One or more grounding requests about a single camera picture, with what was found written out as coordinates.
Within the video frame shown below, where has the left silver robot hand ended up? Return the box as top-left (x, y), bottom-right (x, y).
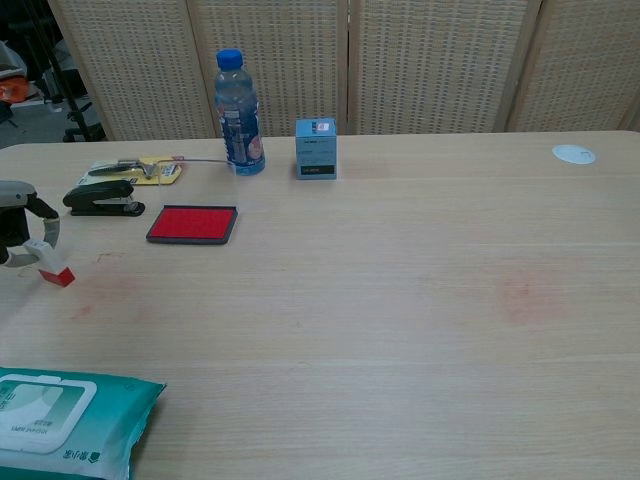
top-left (0, 180), bottom-right (61, 269)

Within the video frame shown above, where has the white red stamp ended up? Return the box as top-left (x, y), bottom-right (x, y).
top-left (23, 238), bottom-right (76, 289)

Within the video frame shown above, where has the black stapler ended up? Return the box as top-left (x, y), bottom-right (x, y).
top-left (62, 180), bottom-right (146, 218)

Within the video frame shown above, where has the black tripod stand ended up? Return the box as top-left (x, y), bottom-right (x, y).
top-left (27, 0), bottom-right (107, 144)

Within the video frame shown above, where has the orange object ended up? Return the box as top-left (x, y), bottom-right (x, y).
top-left (0, 79), bottom-right (29, 105)

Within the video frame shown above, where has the yellow blister pack with tool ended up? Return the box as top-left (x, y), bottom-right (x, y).
top-left (80, 155), bottom-right (187, 186)

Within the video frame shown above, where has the red ink pad clear lid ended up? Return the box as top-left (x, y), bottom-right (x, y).
top-left (145, 158), bottom-right (240, 246)

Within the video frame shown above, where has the blue cap plastic bottle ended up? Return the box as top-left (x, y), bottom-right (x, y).
top-left (214, 48), bottom-right (267, 177)

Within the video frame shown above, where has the green wet wipes pack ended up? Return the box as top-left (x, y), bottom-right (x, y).
top-left (0, 367), bottom-right (168, 480)

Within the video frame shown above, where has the small blue cardboard box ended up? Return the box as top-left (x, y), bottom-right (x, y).
top-left (293, 118), bottom-right (339, 182)

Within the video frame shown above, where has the woven wooden folding screen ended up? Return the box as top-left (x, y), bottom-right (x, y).
top-left (47, 0), bottom-right (640, 142)

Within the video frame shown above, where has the white round cable grommet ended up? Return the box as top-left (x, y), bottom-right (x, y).
top-left (551, 143), bottom-right (598, 164)

